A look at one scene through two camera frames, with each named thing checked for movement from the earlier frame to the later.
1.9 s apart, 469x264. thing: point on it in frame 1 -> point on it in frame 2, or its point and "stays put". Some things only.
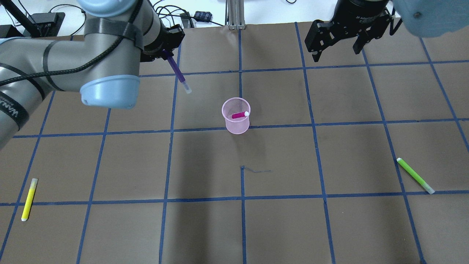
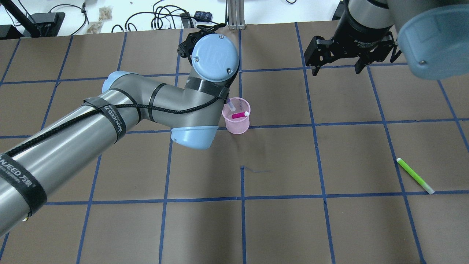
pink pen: (240, 114) stays put
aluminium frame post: (236, 15) stays put
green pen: (411, 171) stays put
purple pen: (188, 90) -> (232, 107)
